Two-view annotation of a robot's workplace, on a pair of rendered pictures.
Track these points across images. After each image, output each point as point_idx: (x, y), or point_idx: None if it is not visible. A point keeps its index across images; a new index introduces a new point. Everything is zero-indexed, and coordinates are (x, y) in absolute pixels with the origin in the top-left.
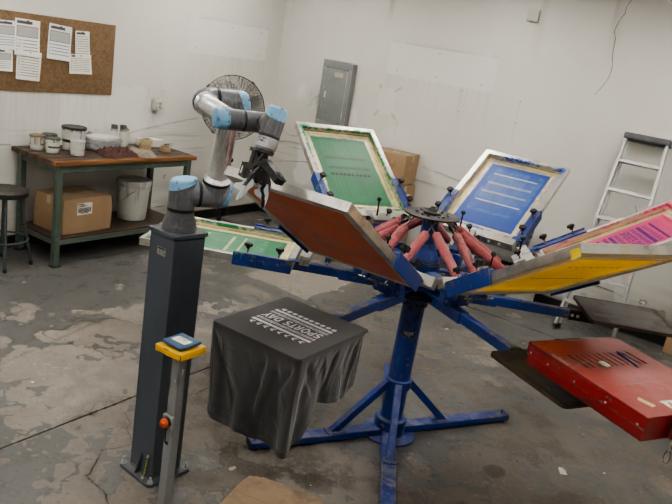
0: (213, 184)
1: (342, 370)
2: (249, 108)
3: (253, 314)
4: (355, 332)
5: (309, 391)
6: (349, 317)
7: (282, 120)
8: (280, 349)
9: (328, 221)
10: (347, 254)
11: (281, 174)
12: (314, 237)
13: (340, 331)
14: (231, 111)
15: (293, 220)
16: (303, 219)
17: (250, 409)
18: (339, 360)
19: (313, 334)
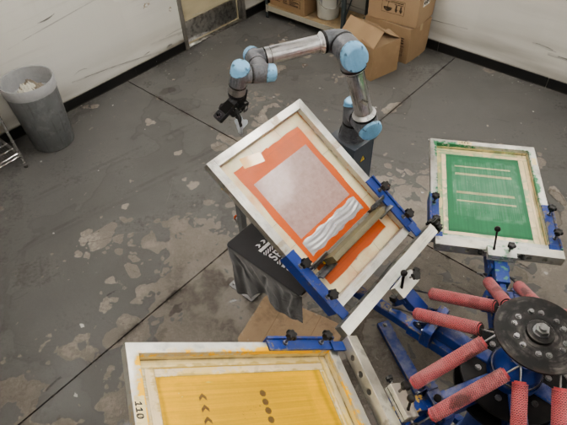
0: (352, 115)
1: (280, 297)
2: (342, 61)
3: None
4: (289, 284)
5: (247, 275)
6: (355, 294)
7: (232, 75)
8: (241, 233)
9: (261, 179)
10: (339, 238)
11: (221, 115)
12: (342, 204)
13: (288, 273)
14: (248, 52)
15: (322, 174)
16: (300, 174)
17: None
18: (270, 284)
19: (276, 254)
